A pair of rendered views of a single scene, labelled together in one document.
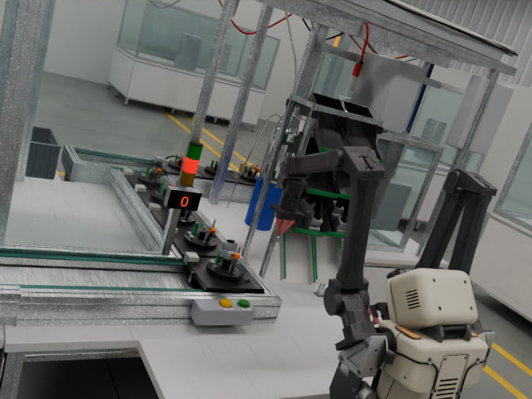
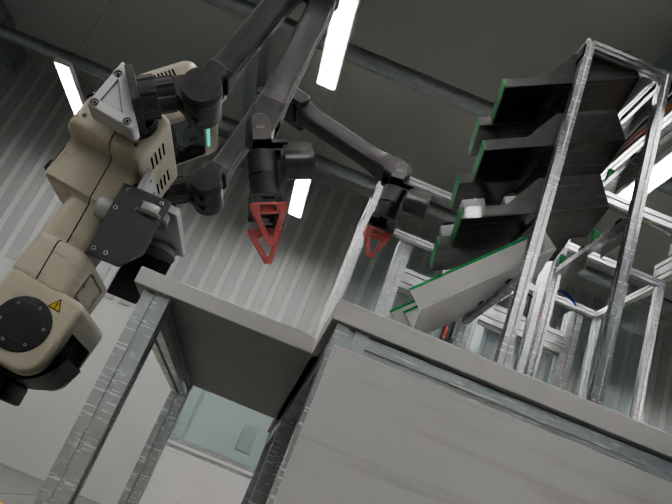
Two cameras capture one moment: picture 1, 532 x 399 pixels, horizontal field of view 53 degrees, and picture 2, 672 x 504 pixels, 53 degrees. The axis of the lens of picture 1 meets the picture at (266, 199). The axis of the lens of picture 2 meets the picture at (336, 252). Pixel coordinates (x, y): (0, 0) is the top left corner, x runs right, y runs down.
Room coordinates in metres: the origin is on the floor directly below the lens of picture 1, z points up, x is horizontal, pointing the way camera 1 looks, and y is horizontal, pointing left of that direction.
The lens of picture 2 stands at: (2.49, -1.42, 0.58)
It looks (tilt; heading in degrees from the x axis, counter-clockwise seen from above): 22 degrees up; 122
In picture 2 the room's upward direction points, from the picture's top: 22 degrees clockwise
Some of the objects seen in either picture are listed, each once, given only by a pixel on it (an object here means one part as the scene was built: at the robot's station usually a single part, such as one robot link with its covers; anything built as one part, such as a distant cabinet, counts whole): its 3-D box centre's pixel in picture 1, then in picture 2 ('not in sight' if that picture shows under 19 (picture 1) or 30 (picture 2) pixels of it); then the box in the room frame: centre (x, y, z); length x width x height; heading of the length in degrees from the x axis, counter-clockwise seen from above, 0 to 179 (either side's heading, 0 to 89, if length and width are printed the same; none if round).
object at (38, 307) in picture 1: (163, 305); not in sight; (1.60, 0.22, 0.91); 0.89 x 0.06 x 0.11; 123
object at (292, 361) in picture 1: (256, 333); (306, 396); (1.74, -0.11, 0.84); 0.90 x 0.70 x 0.03; 123
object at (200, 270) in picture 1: (222, 274); not in sight; (1.88, 0.07, 0.96); 0.24 x 0.24 x 0.02; 33
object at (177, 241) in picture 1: (202, 233); not in sight; (2.09, 0.21, 1.01); 0.24 x 0.24 x 0.13; 33
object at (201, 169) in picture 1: (216, 166); not in sight; (3.29, 0.36, 1.01); 0.24 x 0.24 x 0.13; 33
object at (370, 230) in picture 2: (279, 222); (373, 243); (1.73, -0.07, 1.27); 0.07 x 0.07 x 0.09; 33
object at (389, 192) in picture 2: (294, 186); (393, 198); (1.74, -0.08, 1.40); 0.07 x 0.06 x 0.07; 24
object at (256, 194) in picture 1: (264, 203); not in sight; (2.88, 0.00, 0.99); 0.16 x 0.16 x 0.27
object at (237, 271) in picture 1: (224, 270); not in sight; (1.88, 0.07, 0.98); 0.14 x 0.14 x 0.02
